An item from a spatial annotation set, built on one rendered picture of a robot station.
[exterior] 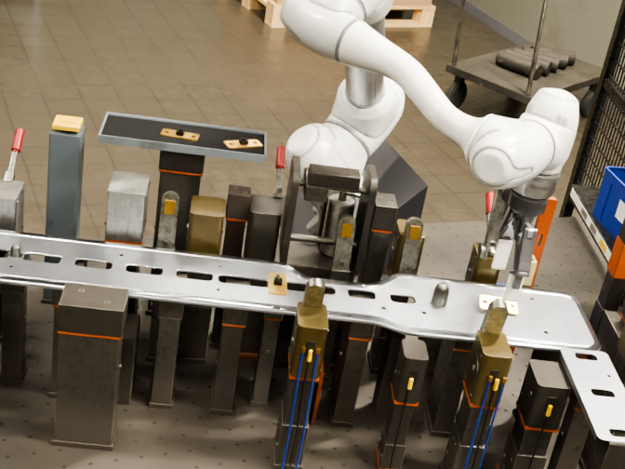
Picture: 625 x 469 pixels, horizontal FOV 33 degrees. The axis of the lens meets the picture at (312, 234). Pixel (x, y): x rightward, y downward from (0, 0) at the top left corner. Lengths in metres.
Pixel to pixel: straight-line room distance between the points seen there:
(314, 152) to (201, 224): 0.58
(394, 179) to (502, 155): 1.06
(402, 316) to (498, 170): 0.42
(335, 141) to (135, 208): 0.72
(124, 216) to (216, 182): 2.67
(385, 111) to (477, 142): 0.90
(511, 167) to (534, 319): 0.48
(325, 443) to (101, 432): 0.47
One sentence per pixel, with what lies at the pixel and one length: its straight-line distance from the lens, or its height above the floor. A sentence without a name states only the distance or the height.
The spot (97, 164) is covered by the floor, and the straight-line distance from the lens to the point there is 4.94.
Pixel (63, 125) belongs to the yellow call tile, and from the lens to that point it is 2.37.
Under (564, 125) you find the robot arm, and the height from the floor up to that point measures 1.44.
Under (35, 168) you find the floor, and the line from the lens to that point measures 4.86.
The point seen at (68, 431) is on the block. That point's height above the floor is 0.74.
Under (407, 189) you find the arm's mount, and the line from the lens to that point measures 2.82.
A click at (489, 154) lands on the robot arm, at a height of 1.42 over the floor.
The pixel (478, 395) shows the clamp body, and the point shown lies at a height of 0.95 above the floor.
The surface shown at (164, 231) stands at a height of 1.03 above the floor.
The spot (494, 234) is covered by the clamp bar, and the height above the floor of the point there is 1.10.
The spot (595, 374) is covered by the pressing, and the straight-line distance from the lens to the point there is 2.12.
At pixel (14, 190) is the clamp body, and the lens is 2.30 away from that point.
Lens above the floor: 2.09
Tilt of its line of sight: 27 degrees down
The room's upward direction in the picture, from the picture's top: 10 degrees clockwise
